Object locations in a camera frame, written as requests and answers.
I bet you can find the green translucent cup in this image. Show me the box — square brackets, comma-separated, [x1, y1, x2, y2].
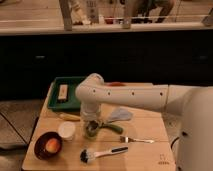
[84, 122, 100, 139]

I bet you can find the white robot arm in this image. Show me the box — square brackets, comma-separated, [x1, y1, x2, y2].
[75, 73, 213, 171]

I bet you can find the green pepper toy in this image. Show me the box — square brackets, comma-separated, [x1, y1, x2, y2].
[101, 123, 123, 134]

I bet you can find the white cup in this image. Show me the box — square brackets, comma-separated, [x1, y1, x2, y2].
[58, 121, 76, 140]

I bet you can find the yellow banana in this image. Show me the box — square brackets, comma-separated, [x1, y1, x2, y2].
[59, 114, 80, 121]

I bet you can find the green plastic tray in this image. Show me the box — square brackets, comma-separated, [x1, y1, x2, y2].
[47, 76, 85, 112]

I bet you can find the silver fork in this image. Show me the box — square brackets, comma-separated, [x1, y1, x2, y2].
[120, 136, 155, 143]

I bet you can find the orange fruit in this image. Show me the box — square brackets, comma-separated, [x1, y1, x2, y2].
[45, 138, 60, 153]

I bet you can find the wooden block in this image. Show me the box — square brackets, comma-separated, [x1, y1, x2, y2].
[58, 84, 68, 101]

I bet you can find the dark red bowl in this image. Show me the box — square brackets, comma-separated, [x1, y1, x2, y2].
[34, 132, 62, 160]

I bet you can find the black cable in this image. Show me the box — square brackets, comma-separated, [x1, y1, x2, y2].
[170, 136, 180, 149]

